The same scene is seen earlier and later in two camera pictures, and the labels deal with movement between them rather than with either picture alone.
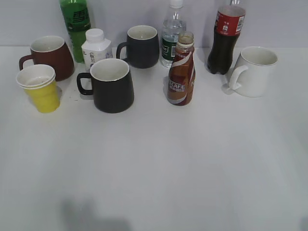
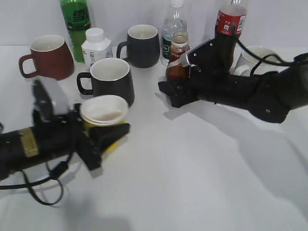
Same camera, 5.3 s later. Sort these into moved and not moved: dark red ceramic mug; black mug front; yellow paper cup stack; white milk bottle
Moved: yellow paper cup stack
Not moved: dark red ceramic mug; white milk bottle; black mug front
